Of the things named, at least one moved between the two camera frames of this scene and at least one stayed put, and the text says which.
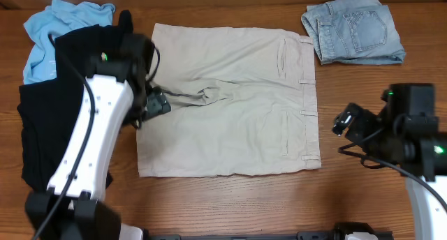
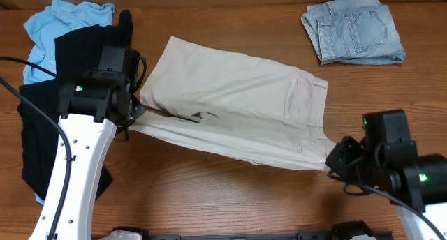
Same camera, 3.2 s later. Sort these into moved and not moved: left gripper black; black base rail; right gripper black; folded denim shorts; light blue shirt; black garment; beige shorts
Moved: beige shorts; left gripper black; right gripper black
Not moved: folded denim shorts; black garment; light blue shirt; black base rail
